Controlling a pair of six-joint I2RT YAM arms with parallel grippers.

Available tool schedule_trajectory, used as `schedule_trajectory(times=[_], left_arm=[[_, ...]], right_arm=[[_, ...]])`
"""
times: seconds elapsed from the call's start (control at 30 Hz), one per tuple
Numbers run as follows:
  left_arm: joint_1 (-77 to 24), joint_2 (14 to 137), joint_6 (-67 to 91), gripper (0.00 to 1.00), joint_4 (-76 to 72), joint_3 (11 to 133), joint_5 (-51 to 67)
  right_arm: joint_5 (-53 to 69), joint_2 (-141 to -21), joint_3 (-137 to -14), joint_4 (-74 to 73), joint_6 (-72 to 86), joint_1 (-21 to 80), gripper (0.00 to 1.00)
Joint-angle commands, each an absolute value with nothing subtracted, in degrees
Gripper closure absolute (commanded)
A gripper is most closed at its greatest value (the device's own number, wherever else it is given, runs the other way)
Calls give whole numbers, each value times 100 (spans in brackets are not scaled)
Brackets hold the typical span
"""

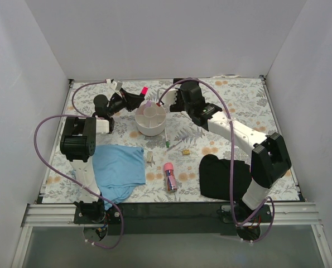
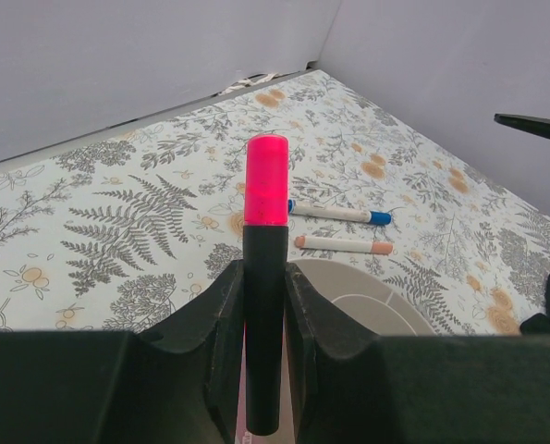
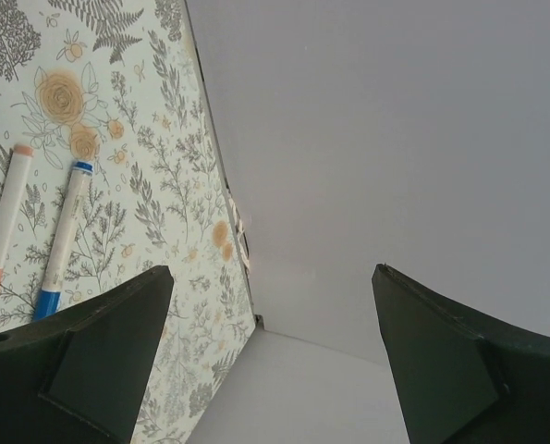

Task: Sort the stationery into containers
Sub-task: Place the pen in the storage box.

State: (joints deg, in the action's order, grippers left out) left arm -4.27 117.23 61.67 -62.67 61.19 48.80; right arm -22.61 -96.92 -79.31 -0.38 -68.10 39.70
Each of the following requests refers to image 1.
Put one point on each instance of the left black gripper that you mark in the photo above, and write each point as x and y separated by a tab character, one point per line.
125	97

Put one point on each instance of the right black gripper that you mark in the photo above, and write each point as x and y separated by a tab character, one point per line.
177	101

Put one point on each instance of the pink black highlighter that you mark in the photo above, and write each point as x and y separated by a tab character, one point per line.
144	91

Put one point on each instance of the white round divided organizer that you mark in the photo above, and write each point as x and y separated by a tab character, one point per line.
151	121

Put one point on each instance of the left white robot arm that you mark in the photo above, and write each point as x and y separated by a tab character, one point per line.
78	144

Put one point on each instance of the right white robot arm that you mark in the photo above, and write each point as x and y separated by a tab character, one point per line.
270	159

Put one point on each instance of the white marker orange cap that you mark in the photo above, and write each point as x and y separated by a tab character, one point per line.
158	96

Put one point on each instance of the white marker green cap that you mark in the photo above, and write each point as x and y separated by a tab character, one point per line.
166	139

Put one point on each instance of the beige eraser block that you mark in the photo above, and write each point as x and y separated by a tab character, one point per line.
149	156

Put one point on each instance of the pink capped glue tube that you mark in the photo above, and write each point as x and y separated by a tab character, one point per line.
171	183

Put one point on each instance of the light blue cloth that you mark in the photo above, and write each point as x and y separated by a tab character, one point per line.
118	170

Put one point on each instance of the black cloth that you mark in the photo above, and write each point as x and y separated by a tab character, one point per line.
214	178

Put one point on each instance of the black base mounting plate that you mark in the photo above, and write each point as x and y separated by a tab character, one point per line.
166	218

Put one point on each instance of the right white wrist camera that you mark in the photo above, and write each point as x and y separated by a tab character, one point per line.
168	98

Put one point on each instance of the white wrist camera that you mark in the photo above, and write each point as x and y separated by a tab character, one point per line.
168	98
114	84

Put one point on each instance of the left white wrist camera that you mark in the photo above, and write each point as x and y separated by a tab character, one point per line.
114	84

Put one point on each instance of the aluminium frame rail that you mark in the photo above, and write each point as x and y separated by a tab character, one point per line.
287	213

